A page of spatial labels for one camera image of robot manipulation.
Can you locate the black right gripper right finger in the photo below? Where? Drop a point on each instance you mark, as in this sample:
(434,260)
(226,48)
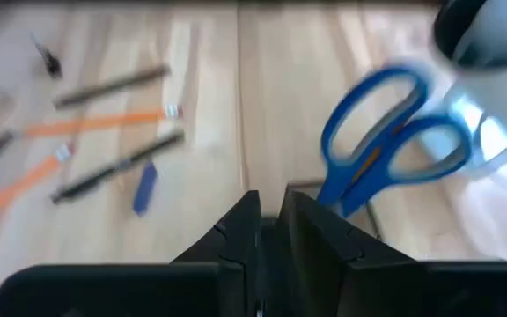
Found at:
(324,264)

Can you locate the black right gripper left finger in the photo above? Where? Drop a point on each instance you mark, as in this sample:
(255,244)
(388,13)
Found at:
(240,246)

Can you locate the orange pencil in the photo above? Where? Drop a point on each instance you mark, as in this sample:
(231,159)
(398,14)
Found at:
(16,187)
(104,120)

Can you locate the small black cap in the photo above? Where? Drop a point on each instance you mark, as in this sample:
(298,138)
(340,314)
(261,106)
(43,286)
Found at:
(52,66)

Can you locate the white security camera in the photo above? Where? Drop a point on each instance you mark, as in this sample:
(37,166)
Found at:
(500,97)

